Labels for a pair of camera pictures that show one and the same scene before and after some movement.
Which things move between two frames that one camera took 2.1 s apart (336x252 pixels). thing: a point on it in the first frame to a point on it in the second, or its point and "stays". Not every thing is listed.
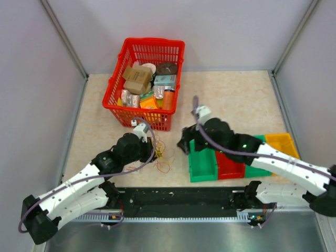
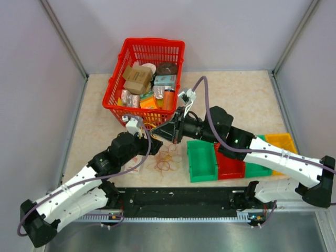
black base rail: [179, 202] stays
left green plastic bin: [202, 164] stays
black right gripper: [189, 134] to [167, 130]
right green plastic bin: [251, 171] stays
